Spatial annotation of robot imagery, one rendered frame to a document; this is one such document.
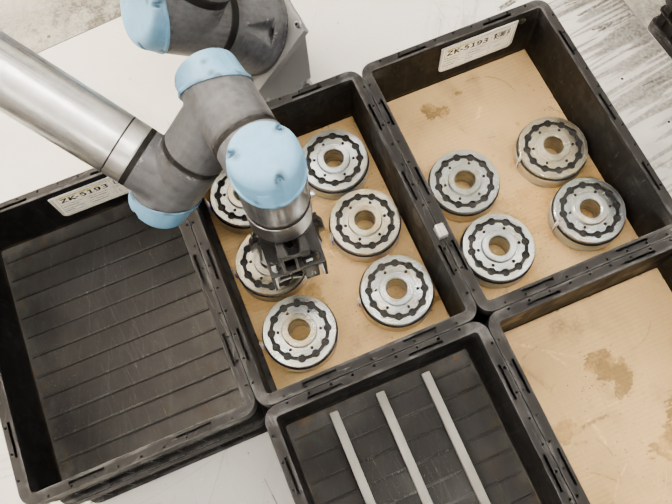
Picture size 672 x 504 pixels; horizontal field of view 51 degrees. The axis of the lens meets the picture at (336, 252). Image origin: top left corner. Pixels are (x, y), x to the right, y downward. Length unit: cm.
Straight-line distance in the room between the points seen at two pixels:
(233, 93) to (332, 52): 62
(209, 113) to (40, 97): 19
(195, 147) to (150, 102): 58
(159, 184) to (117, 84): 59
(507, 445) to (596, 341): 19
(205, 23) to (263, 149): 43
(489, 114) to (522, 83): 8
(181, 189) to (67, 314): 35
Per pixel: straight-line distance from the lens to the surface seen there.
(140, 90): 136
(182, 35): 108
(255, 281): 99
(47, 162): 135
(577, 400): 102
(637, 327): 107
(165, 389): 102
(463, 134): 112
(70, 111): 82
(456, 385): 99
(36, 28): 248
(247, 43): 115
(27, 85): 83
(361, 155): 106
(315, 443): 98
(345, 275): 102
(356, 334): 99
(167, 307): 104
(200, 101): 75
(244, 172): 67
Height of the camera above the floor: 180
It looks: 71 degrees down
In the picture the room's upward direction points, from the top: 7 degrees counter-clockwise
